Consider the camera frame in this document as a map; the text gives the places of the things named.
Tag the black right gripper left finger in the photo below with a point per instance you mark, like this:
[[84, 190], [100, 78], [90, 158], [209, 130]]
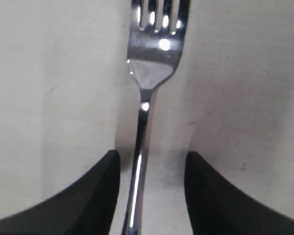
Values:
[[86, 207]]

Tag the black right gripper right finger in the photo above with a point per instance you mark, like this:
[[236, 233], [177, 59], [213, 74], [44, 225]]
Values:
[[216, 207]]

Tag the silver metal fork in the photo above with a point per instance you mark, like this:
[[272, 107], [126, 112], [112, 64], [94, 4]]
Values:
[[153, 54]]

